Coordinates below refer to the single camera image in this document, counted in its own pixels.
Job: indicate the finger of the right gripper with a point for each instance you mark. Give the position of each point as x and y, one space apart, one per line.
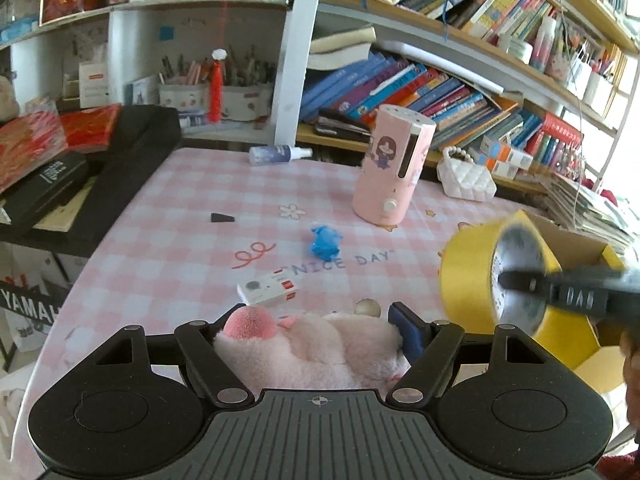
600 278

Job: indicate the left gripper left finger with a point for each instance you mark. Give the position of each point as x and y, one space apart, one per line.
205 371

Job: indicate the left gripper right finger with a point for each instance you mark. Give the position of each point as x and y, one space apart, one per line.
430 348

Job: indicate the yellow tape roll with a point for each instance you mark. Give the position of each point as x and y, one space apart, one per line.
474 258

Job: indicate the pink plush toy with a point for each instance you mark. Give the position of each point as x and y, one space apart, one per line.
337 351

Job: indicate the small white red box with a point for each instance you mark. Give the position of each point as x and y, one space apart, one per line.
268 289

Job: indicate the blue bag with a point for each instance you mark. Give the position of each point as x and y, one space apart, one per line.
326 244

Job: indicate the yellow cardboard box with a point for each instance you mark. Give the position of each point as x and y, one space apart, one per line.
582 340

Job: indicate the stack of papers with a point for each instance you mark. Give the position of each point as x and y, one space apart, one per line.
582 211

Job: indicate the white quilted mini bag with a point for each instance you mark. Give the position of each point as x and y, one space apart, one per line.
463 178

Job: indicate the pink checkered tablecloth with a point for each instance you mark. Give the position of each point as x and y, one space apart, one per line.
164 263

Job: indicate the small black wedge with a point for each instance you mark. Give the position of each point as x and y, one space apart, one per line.
221 218

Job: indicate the pink cylindrical humidifier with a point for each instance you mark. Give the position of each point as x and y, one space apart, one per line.
392 165

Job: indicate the blue spray bottle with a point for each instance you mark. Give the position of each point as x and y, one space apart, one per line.
277 154

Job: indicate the black long box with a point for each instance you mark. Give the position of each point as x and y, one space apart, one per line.
52 185

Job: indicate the black keyboard piano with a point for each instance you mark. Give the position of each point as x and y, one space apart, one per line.
143 137

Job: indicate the red tassel ornament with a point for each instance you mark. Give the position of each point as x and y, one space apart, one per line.
216 84

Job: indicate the red gift bag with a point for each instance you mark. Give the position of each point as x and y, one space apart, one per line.
33 139

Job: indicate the beige plush cloth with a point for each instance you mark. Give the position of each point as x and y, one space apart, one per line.
9 108

